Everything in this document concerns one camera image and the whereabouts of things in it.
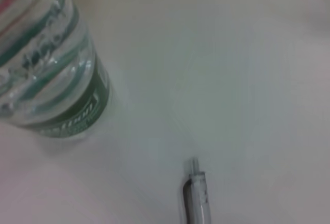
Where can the silver pen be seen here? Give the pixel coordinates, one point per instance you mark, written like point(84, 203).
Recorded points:
point(198, 198)

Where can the clear water bottle green label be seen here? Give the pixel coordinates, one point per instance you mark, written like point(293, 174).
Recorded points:
point(51, 53)

